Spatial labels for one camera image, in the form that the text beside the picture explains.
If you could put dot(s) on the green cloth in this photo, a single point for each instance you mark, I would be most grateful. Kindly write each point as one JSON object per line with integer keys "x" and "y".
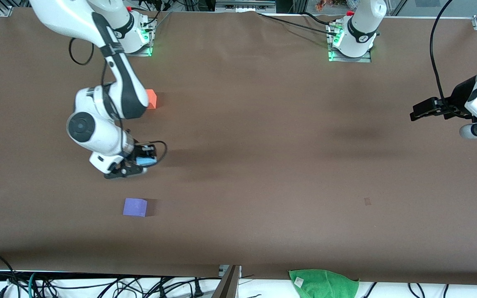
{"x": 325, "y": 285}

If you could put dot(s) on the metal corner bracket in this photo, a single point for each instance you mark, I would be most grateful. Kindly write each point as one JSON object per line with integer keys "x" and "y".
{"x": 6, "y": 10}

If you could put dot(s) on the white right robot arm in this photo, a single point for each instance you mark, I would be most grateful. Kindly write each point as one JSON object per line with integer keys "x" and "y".
{"x": 97, "y": 136}

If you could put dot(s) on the colourful toy pile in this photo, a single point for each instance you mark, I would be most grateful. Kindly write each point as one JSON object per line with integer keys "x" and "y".
{"x": 323, "y": 5}

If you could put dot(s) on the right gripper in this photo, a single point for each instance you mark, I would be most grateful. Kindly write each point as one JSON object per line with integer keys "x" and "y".
{"x": 138, "y": 152}

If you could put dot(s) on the aluminium profile post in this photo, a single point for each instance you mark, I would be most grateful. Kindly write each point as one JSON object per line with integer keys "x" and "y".
{"x": 228, "y": 286}

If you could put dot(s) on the purple block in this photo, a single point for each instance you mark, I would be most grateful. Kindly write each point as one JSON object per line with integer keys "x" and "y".
{"x": 134, "y": 207}

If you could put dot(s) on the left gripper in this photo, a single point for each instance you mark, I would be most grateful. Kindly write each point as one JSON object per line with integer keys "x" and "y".
{"x": 458, "y": 98}

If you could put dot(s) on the brown table cover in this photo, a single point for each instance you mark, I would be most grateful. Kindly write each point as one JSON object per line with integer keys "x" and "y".
{"x": 238, "y": 186}

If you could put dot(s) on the orange block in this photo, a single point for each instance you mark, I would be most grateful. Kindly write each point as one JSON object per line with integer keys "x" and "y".
{"x": 151, "y": 99}

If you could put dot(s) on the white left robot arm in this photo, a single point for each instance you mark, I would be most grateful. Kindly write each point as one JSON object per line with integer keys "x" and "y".
{"x": 360, "y": 29}

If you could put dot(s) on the light blue block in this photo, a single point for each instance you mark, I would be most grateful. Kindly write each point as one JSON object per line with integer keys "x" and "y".
{"x": 144, "y": 160}

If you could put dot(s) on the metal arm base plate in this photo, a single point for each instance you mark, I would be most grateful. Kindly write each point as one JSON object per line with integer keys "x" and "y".
{"x": 362, "y": 60}
{"x": 143, "y": 53}

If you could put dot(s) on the grey metal frame part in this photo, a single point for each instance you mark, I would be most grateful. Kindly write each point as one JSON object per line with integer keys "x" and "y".
{"x": 244, "y": 6}

